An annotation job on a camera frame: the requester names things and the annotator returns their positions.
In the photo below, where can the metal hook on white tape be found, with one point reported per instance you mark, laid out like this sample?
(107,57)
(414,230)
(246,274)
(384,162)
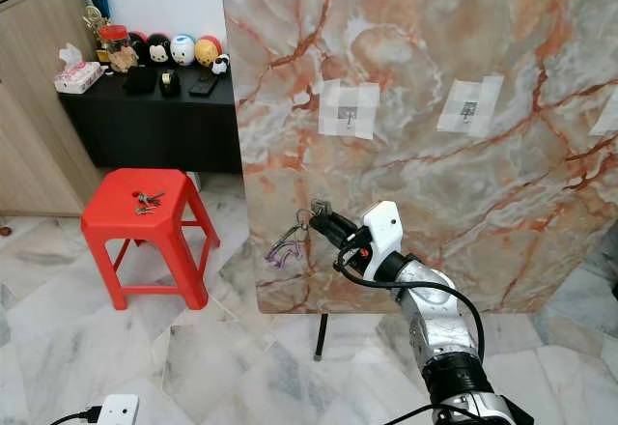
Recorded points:
(349,112)
(470,107)

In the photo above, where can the pink tissue pack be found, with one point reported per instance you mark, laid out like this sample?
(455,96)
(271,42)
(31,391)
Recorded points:
(79,76)

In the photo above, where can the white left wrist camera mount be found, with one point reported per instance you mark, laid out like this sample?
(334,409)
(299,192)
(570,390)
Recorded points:
(119,410)

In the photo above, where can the black phone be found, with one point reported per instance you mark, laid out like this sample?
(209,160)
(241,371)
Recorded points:
(204,86)

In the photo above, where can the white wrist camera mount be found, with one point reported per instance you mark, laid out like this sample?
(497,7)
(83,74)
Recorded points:
(384,234)
(119,410)

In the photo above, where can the black TV console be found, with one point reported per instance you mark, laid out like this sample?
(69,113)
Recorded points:
(154,133)

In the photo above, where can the black mouse plush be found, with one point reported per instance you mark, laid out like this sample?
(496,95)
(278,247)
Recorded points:
(158,51)

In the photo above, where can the white blue plush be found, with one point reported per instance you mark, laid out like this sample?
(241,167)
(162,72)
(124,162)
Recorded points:
(182,51)

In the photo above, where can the light wood cabinet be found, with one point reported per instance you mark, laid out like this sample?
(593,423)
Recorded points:
(39,126)

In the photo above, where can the yellow orange plush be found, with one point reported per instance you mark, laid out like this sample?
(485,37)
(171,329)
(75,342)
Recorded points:
(207,52)

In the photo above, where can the black wallet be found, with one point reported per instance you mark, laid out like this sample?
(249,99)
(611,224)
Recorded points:
(140,80)

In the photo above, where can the silver key bunch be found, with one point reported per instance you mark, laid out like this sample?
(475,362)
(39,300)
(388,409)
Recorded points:
(148,202)

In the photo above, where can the gold trophy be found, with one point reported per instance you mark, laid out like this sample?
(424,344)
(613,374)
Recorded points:
(92,26)

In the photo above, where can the small panda figure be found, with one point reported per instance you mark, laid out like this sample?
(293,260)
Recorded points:
(219,66)

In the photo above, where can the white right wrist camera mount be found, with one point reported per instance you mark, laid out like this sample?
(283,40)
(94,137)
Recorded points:
(384,234)

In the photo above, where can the key bunch purple carabiner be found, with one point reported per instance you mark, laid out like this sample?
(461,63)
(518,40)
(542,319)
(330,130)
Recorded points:
(287,247)

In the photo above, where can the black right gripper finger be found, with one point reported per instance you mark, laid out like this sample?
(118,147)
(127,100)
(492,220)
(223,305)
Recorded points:
(331,235)
(338,218)

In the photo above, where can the black tape dispenser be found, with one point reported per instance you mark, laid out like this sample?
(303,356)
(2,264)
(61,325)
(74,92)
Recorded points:
(169,81)

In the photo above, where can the red plastic stool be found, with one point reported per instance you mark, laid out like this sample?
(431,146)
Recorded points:
(140,229)

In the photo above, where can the red lidded snack jar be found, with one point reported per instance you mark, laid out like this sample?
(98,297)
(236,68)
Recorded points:
(119,46)

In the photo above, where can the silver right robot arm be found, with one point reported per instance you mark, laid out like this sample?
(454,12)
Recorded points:
(439,324)

